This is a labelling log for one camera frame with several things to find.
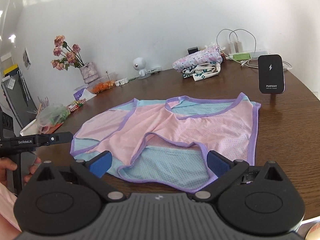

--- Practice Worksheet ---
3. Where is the pink blue mesh garment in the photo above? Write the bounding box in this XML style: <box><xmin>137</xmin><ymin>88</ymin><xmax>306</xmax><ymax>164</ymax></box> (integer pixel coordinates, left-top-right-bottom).
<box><xmin>70</xmin><ymin>93</ymin><xmax>261</xmax><ymax>193</ymax></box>

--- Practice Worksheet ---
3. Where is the person's left hand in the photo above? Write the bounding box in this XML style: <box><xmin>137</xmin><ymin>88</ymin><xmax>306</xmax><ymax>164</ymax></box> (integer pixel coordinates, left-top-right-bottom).
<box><xmin>0</xmin><ymin>156</ymin><xmax>42</xmax><ymax>185</ymax></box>

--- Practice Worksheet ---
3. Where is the white bowl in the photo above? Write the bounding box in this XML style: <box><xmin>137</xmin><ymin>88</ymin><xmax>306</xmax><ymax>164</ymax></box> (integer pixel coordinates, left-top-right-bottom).
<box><xmin>20</xmin><ymin>119</ymin><xmax>40</xmax><ymax>136</ymax></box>

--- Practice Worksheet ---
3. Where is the clear plastic bag with greens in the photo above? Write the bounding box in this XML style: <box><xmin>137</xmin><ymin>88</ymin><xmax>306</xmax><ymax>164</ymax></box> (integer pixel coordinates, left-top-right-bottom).
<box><xmin>36</xmin><ymin>104</ymin><xmax>71</xmax><ymax>134</ymax></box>

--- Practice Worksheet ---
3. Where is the red checkered snack pack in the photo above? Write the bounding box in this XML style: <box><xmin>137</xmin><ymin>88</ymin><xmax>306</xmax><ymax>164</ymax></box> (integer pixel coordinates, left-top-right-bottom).
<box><xmin>67</xmin><ymin>99</ymin><xmax>87</xmax><ymax>112</ymax></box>

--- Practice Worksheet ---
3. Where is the grey refrigerator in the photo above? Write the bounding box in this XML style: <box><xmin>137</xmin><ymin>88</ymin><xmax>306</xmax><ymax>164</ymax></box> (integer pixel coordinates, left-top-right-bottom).
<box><xmin>1</xmin><ymin>65</ymin><xmax>37</xmax><ymax>128</ymax></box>

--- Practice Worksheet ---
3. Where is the purple tissue pack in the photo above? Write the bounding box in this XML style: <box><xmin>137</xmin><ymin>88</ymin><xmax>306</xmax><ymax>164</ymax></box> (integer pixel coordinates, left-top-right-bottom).
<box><xmin>73</xmin><ymin>86</ymin><xmax>96</xmax><ymax>101</ymax></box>

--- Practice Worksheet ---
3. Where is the clear box of orange fruit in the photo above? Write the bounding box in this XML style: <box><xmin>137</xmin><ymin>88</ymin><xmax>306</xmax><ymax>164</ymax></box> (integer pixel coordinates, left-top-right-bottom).
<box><xmin>87</xmin><ymin>72</ymin><xmax>117</xmax><ymax>94</ymax></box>

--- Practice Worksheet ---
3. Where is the pink rose bouquet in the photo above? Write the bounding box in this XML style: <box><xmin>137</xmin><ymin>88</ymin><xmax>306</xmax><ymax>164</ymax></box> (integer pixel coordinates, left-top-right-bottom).
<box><xmin>51</xmin><ymin>35</ymin><xmax>85</xmax><ymax>70</ymax></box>

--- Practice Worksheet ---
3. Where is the folded cream teal-flower cloth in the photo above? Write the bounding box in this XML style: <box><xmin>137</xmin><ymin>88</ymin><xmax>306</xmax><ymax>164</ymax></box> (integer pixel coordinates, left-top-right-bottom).
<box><xmin>182</xmin><ymin>62</ymin><xmax>221</xmax><ymax>81</ymax></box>

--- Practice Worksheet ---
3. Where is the white power strip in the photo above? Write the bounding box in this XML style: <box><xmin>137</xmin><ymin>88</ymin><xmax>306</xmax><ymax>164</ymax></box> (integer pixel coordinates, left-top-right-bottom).
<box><xmin>226</xmin><ymin>50</ymin><xmax>269</xmax><ymax>61</ymax></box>

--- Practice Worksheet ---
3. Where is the green sponge pack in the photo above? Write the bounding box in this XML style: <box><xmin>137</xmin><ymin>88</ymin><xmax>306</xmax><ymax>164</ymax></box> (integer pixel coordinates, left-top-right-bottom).
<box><xmin>229</xmin><ymin>53</ymin><xmax>251</xmax><ymax>61</ymax></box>

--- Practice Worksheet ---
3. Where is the white robot figurine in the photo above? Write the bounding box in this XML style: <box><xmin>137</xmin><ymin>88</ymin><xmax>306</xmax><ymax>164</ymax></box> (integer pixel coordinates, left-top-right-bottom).
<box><xmin>133</xmin><ymin>57</ymin><xmax>150</xmax><ymax>80</ymax></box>

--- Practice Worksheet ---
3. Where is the folded pink floral cloth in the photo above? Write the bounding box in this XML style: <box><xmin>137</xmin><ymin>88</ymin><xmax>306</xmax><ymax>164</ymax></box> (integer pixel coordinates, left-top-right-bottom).
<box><xmin>172</xmin><ymin>46</ymin><xmax>223</xmax><ymax>73</ymax></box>

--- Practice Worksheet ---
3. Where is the white digital clock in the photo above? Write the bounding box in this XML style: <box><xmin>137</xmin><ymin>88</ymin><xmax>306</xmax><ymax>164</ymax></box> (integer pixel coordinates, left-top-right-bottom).
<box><xmin>147</xmin><ymin>67</ymin><xmax>162</xmax><ymax>74</ymax></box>

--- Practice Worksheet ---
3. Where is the white usb charger left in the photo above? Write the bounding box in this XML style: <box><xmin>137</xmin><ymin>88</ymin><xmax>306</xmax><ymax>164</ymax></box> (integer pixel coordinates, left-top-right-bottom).
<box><xmin>228</xmin><ymin>42</ymin><xmax>236</xmax><ymax>54</ymax></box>

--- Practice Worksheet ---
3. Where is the white usb charger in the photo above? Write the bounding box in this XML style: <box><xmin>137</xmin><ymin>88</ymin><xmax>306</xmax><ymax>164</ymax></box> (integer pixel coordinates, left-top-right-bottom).
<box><xmin>228</xmin><ymin>42</ymin><xmax>236</xmax><ymax>54</ymax></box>
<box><xmin>235</xmin><ymin>41</ymin><xmax>244</xmax><ymax>53</ymax></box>

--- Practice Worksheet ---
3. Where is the white usb charger right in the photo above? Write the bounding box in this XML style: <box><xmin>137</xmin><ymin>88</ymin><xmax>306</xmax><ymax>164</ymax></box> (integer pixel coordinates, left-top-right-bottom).
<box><xmin>235</xmin><ymin>41</ymin><xmax>244</xmax><ymax>53</ymax></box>

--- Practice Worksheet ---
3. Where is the small black box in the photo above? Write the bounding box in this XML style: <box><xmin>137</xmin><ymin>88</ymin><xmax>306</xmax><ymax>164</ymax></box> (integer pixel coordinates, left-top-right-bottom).
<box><xmin>188</xmin><ymin>47</ymin><xmax>199</xmax><ymax>55</ymax></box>

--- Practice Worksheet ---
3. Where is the black wireless charger stand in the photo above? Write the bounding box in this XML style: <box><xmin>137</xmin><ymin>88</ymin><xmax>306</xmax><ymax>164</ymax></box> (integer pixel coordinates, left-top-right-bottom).
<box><xmin>258</xmin><ymin>54</ymin><xmax>285</xmax><ymax>94</ymax></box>

